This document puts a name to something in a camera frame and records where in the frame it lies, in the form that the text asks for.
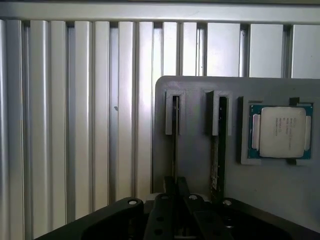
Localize gray 3D-printed parts rack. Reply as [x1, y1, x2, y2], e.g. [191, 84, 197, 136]
[152, 75, 320, 227]

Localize CPU with silver heat spreader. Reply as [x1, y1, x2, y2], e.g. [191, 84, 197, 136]
[249, 104, 314, 160]

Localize RAM stick with white label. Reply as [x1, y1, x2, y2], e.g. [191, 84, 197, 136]
[209, 98, 229, 201]

